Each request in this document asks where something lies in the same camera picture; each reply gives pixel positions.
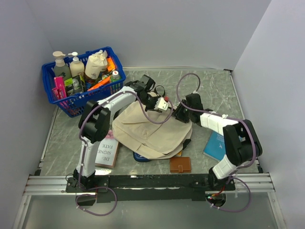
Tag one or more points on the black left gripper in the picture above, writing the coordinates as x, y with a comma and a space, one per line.
152, 109

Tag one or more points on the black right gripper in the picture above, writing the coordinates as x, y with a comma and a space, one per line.
178, 112

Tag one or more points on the beige canvas backpack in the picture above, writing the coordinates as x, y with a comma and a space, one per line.
152, 141

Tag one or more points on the brown leather wallet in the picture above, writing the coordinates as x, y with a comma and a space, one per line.
180, 165

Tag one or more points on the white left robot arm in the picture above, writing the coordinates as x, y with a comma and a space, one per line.
95, 123

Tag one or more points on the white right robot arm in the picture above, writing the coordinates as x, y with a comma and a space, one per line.
241, 142

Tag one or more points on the blue thin booklet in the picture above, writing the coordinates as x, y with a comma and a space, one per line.
215, 147

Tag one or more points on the orange package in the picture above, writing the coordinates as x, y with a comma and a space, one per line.
104, 79

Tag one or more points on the blue shark pencil case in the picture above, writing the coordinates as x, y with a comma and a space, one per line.
140, 158

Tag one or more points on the beige cloth pouch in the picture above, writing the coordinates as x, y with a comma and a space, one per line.
96, 63

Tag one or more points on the pink flower cover book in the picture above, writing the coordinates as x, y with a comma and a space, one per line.
107, 151

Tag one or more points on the blue plastic basket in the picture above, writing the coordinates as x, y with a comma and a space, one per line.
74, 105

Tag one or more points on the black green box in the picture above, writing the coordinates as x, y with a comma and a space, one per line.
75, 85

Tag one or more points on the cream pump bottle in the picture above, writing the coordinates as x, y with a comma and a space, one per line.
76, 66

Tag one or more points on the pink box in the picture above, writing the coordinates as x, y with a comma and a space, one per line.
59, 89

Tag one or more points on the green pump bottle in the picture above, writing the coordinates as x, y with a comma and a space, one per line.
61, 69

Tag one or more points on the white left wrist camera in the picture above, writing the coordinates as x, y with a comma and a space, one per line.
161, 104

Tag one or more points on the aluminium rail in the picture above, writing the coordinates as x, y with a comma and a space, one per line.
55, 185

